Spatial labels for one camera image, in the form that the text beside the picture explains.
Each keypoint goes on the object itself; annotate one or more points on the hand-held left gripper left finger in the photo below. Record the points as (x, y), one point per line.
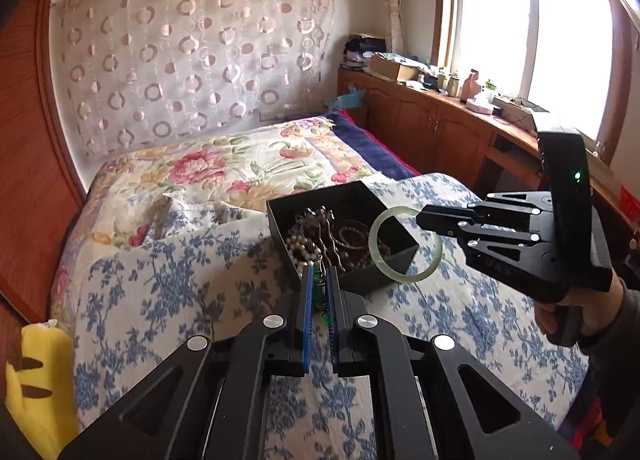
(307, 320)

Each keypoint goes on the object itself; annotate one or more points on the teal plastic bag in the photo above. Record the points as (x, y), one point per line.
(345, 99)

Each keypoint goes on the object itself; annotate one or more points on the pile of dark clothes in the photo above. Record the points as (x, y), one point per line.
(362, 50)

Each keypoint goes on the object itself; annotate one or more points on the yellow plush toy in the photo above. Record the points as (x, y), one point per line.
(40, 370)

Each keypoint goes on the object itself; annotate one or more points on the wooden-framed window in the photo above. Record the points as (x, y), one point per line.
(550, 15)

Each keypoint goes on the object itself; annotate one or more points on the pink figurine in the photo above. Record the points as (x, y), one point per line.
(470, 85)

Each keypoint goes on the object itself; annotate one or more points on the cardboard box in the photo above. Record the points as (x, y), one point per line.
(392, 68)

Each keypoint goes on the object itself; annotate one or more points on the long wooden cabinet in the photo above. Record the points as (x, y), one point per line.
(415, 125)

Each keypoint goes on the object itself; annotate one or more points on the white jar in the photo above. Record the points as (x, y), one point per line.
(442, 80)
(453, 86)

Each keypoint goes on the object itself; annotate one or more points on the dark blue blanket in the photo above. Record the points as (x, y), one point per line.
(370, 145)

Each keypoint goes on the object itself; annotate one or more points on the pink floral quilt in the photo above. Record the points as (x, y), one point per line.
(200, 165)

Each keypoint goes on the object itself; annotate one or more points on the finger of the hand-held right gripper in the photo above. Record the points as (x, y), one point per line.
(500, 235)
(500, 205)

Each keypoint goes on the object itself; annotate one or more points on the person's right forearm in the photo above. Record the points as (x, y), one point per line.
(620, 340)

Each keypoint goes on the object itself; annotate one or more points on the white tissue box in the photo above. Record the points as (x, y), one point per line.
(479, 105)

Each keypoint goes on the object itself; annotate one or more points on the pale green jade bangle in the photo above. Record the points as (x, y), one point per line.
(372, 242)

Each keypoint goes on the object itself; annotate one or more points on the red paper sticker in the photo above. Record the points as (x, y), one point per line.
(630, 199)

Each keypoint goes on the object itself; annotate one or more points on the black jewelry box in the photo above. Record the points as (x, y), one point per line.
(365, 280)

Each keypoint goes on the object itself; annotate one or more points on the person's right hand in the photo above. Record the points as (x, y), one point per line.
(597, 312)

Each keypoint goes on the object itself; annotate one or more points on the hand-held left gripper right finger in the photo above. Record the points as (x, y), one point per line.
(336, 325)

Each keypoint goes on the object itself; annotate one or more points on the blue floral blanket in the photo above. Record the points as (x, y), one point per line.
(150, 290)

